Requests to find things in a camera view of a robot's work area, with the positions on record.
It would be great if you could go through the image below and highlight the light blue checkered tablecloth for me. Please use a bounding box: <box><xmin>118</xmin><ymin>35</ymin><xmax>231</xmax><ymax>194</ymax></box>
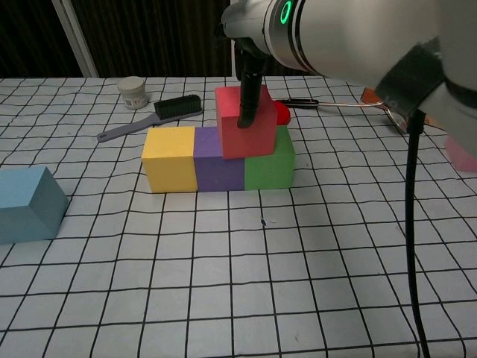
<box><xmin>0</xmin><ymin>76</ymin><xmax>477</xmax><ymax>358</ymax></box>

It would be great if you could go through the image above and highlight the white partition frame post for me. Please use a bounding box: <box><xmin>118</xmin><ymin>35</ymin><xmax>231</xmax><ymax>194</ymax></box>
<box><xmin>50</xmin><ymin>0</ymin><xmax>100</xmax><ymax>78</ymax></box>
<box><xmin>230</xmin><ymin>37</ymin><xmax>243</xmax><ymax>78</ymax></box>

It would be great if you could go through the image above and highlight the red foam cube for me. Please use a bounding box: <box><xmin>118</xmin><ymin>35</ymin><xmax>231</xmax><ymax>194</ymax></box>
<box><xmin>215</xmin><ymin>84</ymin><xmax>279</xmax><ymax>160</ymax></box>

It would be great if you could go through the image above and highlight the orange biscuit carton box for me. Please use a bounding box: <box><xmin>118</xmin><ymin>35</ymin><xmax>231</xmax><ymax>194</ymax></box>
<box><xmin>360</xmin><ymin>87</ymin><xmax>443</xmax><ymax>130</ymax></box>

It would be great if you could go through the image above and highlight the small white round jar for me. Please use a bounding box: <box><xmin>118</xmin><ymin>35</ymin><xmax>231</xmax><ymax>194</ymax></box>
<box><xmin>117</xmin><ymin>76</ymin><xmax>149</xmax><ymax>110</ymax></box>

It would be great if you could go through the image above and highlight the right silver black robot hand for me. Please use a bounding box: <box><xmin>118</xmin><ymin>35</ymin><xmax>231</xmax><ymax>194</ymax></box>
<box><xmin>215</xmin><ymin>0</ymin><xmax>277</xmax><ymax>130</ymax></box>

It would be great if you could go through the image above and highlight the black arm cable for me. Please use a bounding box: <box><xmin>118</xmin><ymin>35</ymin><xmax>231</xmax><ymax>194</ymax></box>
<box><xmin>405</xmin><ymin>110</ymin><xmax>432</xmax><ymax>358</ymax></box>

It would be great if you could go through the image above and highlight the green foam cube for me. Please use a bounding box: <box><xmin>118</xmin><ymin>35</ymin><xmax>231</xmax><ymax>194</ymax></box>
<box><xmin>244</xmin><ymin>125</ymin><xmax>297</xmax><ymax>191</ymax></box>

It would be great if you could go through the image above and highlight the grey brush with black bristles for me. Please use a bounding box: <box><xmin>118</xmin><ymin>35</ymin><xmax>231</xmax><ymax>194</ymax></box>
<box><xmin>96</xmin><ymin>94</ymin><xmax>204</xmax><ymax>143</ymax></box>

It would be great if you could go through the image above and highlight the pink foam cube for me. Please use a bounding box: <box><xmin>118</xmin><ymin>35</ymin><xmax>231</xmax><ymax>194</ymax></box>
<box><xmin>445</xmin><ymin>136</ymin><xmax>477</xmax><ymax>172</ymax></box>

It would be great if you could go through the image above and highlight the purple foam cube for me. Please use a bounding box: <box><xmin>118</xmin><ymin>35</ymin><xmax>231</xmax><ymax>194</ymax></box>
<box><xmin>192</xmin><ymin>126</ymin><xmax>247</xmax><ymax>192</ymax></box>

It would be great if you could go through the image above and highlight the yellow foam cube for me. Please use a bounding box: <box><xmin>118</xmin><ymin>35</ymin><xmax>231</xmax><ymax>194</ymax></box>
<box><xmin>141</xmin><ymin>126</ymin><xmax>198</xmax><ymax>194</ymax></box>

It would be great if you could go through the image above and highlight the red round plastic lid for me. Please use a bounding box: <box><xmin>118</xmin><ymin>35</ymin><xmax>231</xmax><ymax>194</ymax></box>
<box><xmin>274</xmin><ymin>102</ymin><xmax>291</xmax><ymax>126</ymax></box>

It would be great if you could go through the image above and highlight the light blue foam cube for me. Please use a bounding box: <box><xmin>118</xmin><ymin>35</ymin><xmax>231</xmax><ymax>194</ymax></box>
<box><xmin>0</xmin><ymin>166</ymin><xmax>70</xmax><ymax>246</ymax></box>

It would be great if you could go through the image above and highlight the steel ladle with black handle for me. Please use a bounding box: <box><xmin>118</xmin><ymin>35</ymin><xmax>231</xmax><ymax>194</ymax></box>
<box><xmin>277</xmin><ymin>98</ymin><xmax>409</xmax><ymax>134</ymax></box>

